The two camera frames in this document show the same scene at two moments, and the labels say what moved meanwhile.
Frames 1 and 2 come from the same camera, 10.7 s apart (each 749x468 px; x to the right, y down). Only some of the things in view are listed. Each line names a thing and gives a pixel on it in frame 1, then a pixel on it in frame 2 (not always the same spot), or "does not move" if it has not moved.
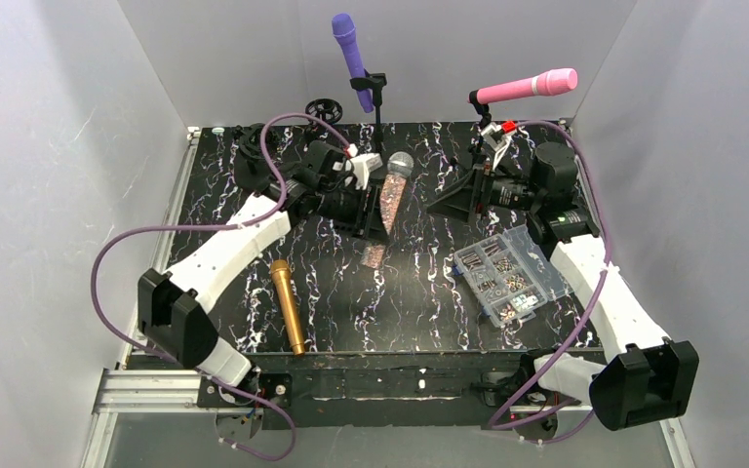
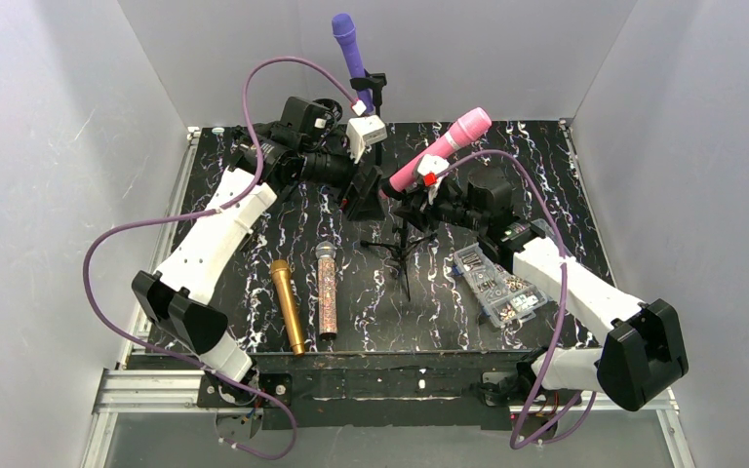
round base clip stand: [374, 82] does not move
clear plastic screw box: [509, 276] does not move
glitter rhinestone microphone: [401, 164] → [326, 253]
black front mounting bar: [388, 391] does not move
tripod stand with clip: [487, 117] → [401, 251]
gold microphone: [282, 272] does not move
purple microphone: [344, 27] does not move
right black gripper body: [473, 196] → [426, 199]
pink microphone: [549, 82] → [472, 124]
